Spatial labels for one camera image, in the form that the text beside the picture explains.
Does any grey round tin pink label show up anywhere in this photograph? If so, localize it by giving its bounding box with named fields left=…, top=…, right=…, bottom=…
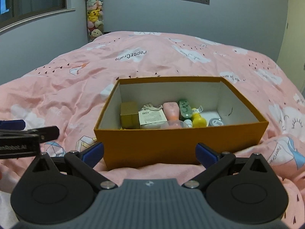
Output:
left=208, top=118, right=224, bottom=127

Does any yellow white bottle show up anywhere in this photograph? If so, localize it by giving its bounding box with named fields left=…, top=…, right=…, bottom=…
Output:
left=184, top=106, right=207, bottom=128

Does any gold rectangular box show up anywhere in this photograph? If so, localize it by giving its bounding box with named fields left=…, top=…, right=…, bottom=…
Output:
left=120, top=102, right=140, bottom=129

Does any beige box with drawstring pouch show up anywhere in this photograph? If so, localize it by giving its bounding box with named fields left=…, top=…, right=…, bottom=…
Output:
left=138, top=103, right=168, bottom=129

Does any pink sponge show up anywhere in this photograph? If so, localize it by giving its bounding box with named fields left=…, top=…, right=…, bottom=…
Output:
left=160, top=120, right=189, bottom=129

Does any orange cardboard box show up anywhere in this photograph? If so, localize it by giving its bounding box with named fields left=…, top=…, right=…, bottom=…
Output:
left=94, top=77, right=268, bottom=170

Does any window with grey sill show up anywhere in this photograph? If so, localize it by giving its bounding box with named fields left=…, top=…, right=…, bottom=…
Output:
left=1, top=0, right=75, bottom=33

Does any cream door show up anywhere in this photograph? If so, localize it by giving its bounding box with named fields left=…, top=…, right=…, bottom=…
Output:
left=277, top=0, right=304, bottom=92

